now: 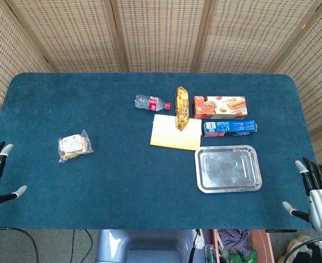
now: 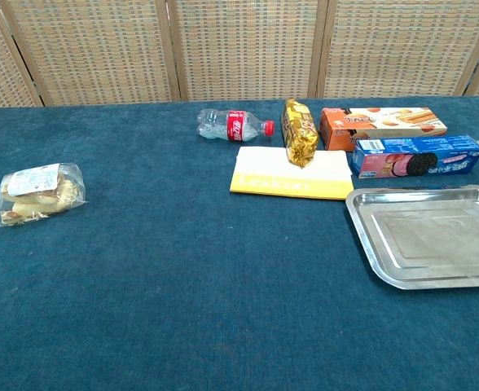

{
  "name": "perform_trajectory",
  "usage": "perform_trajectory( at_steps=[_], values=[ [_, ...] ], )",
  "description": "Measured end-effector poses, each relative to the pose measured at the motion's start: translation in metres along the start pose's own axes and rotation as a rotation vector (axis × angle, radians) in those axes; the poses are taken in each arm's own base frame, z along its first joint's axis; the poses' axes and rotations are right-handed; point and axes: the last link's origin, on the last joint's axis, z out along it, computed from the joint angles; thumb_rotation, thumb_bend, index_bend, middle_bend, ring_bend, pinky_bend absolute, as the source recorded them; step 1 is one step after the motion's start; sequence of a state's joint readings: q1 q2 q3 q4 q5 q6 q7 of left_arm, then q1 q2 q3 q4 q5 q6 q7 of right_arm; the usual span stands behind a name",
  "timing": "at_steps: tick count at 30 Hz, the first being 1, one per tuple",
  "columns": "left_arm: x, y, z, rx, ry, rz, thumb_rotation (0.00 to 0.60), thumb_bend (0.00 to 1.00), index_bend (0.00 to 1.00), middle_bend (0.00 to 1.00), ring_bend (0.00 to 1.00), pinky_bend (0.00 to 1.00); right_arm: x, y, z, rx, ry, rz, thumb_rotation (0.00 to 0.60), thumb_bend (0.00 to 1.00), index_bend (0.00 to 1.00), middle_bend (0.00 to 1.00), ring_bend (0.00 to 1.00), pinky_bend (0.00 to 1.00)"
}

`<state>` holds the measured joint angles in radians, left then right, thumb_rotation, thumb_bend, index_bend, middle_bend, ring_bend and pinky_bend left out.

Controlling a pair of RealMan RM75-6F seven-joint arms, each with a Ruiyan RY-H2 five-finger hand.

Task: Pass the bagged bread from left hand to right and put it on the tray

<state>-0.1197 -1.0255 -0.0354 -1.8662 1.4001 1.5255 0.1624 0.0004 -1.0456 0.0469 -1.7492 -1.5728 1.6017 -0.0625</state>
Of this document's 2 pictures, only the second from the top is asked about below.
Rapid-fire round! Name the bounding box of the bread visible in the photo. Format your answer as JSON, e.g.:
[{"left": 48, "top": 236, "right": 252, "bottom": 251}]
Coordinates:
[{"left": 0, "top": 161, "right": 88, "bottom": 228}]

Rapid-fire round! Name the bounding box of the silver metal tray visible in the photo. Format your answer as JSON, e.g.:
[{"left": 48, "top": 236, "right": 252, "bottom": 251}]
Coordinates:
[{"left": 345, "top": 184, "right": 479, "bottom": 291}]

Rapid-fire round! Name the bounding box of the yellow and white flat pack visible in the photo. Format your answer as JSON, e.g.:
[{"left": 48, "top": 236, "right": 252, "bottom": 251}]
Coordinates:
[{"left": 229, "top": 146, "right": 355, "bottom": 201}]

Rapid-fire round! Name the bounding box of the clear cola bottle red label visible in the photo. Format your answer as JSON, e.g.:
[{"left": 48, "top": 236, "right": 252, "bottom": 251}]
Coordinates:
[{"left": 196, "top": 108, "right": 276, "bottom": 143}]

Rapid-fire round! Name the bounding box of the gold foil snack bag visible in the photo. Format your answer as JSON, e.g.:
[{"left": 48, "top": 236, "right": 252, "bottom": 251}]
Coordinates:
[{"left": 280, "top": 98, "right": 319, "bottom": 169}]

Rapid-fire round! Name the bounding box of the blue tablecloth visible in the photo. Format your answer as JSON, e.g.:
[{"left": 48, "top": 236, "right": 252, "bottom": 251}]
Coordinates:
[{"left": 0, "top": 96, "right": 479, "bottom": 391}]

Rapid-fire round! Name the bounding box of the woven rattan folding screen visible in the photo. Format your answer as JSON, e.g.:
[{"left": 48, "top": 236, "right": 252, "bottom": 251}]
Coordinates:
[{"left": 0, "top": 0, "right": 479, "bottom": 109}]

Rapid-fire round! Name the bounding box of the orange biscuit box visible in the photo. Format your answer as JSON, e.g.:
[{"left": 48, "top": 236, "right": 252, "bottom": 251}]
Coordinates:
[{"left": 319, "top": 106, "right": 449, "bottom": 152}]

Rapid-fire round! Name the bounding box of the blue sandwich cookie box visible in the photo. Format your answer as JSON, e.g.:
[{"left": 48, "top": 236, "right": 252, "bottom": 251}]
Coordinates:
[{"left": 351, "top": 134, "right": 479, "bottom": 180}]

